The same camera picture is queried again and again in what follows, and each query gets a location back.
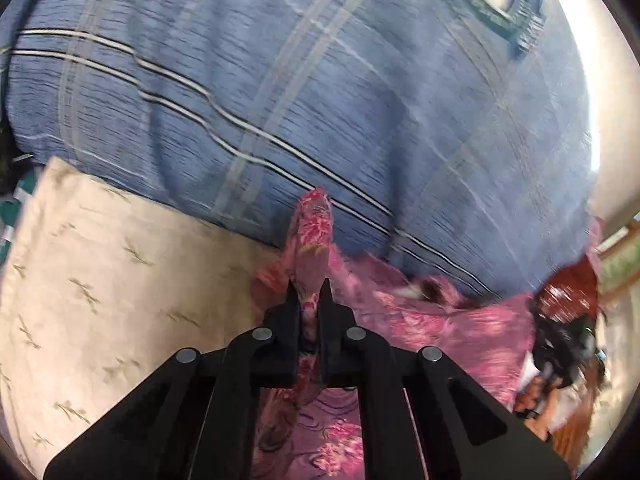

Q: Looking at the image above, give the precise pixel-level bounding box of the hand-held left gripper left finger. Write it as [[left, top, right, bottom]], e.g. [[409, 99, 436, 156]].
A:
[[44, 280, 302, 480]]

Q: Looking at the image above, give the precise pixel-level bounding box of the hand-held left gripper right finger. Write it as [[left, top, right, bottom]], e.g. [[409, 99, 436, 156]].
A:
[[318, 278, 572, 480]]

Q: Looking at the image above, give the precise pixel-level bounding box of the blue plaid quilt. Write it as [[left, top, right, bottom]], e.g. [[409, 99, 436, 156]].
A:
[[0, 0, 601, 306]]

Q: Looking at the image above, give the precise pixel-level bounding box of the red-brown patterned cloth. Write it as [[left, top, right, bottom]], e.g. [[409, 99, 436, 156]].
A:
[[537, 255, 601, 326]]

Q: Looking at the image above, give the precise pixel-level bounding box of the purple floral shirt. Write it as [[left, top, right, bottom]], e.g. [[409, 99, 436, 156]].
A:
[[249, 187, 603, 480]]

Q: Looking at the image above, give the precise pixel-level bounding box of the cream leaf-print bed sheet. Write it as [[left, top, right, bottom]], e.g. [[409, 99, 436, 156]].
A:
[[0, 156, 286, 478]]

